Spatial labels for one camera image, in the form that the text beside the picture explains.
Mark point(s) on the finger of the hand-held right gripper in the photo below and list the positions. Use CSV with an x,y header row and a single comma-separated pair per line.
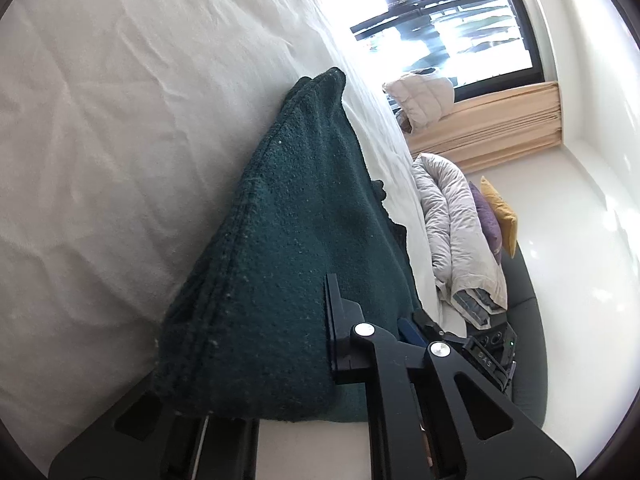
x,y
440,329
410,332

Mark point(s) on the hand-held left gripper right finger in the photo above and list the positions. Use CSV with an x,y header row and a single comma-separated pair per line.
x,y
345,322

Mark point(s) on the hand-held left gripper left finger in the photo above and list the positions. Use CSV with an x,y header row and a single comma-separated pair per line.
x,y
125,445

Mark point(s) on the dark green knit sweater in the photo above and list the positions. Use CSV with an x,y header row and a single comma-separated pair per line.
x,y
300,260

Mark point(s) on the dark grey headboard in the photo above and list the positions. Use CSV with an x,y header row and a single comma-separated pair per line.
x,y
530,350

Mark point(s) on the blue grey striped pillow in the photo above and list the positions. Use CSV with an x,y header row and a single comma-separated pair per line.
x,y
475,305

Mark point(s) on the folded white duvet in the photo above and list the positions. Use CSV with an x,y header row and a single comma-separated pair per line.
x,y
450,225

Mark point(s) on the purple pillow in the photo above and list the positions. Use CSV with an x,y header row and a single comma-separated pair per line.
x,y
487,220

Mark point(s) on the yellow pillow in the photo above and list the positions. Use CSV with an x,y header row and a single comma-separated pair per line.
x,y
505,215

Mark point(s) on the beige curtain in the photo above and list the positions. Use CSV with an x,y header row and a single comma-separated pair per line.
x,y
500,125

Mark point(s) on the beige puffer jacket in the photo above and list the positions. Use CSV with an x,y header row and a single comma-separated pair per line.
x,y
422,100

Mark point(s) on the bed with white sheet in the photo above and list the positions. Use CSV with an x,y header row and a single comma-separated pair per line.
x,y
125,135

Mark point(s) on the glass balcony door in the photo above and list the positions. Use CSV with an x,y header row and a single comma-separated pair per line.
x,y
450,15

